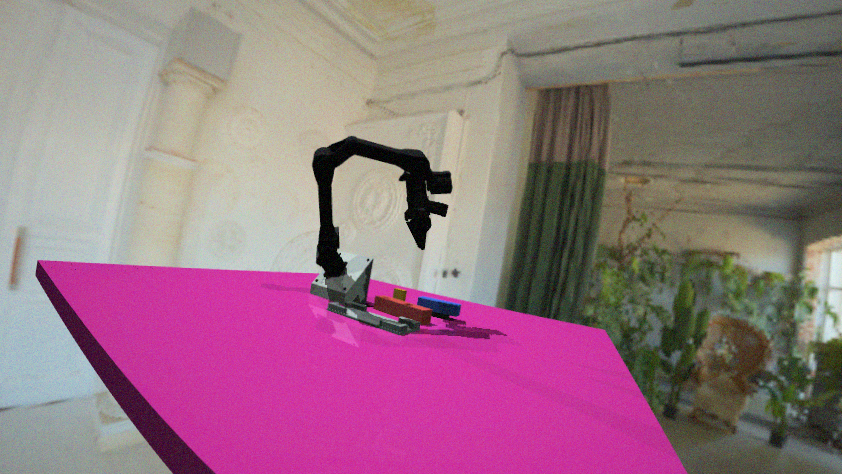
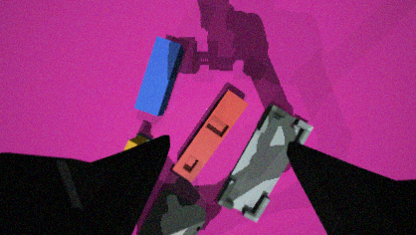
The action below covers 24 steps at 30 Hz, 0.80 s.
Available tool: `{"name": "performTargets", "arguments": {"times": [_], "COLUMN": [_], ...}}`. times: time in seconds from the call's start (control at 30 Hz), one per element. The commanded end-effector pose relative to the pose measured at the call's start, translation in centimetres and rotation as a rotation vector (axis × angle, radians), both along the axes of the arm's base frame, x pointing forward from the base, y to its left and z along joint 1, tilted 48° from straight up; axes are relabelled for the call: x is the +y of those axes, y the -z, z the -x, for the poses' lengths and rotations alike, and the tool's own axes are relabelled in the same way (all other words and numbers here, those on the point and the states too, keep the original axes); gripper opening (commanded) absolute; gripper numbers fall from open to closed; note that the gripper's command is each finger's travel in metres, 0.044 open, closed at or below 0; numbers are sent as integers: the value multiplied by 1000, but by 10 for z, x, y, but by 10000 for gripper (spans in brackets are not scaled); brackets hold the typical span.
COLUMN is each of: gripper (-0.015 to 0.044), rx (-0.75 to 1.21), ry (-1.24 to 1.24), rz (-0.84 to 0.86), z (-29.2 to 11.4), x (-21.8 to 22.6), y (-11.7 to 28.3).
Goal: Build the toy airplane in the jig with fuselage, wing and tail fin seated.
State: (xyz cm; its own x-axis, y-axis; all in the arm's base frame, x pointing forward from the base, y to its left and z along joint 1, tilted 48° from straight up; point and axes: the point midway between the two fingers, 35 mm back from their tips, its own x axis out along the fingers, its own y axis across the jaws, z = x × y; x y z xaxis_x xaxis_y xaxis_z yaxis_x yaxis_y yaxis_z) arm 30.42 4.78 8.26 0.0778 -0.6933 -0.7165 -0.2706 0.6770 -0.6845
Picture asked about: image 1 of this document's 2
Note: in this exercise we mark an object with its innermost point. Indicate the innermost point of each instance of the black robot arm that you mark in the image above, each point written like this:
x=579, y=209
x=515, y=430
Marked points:
x=419, y=176

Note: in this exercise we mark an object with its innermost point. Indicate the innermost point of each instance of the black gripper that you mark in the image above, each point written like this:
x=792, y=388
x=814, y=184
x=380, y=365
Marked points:
x=420, y=222

